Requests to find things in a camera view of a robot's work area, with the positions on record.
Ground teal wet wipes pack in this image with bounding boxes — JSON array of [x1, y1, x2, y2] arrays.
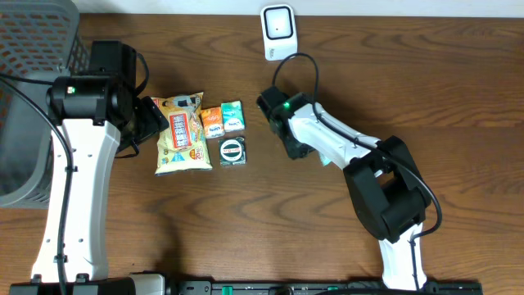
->
[[319, 153, 331, 166]]

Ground yellow snack bag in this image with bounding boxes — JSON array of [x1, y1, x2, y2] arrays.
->
[[153, 92, 212, 176]]

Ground green Zam-Buk box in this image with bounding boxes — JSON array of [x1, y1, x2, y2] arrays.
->
[[219, 136, 246, 166]]

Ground orange tissue pack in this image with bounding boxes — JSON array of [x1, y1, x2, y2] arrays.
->
[[201, 107, 225, 139]]

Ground green tissue pack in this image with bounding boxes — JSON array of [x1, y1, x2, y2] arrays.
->
[[221, 101, 246, 132]]

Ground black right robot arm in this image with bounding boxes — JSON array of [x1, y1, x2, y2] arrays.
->
[[257, 88, 435, 291]]

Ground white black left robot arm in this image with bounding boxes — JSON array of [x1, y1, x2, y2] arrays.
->
[[9, 66, 171, 294]]

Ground white barcode scanner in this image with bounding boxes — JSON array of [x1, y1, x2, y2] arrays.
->
[[260, 4, 298, 61]]

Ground dark grey plastic basket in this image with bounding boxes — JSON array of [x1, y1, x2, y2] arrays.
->
[[1, 0, 89, 209]]

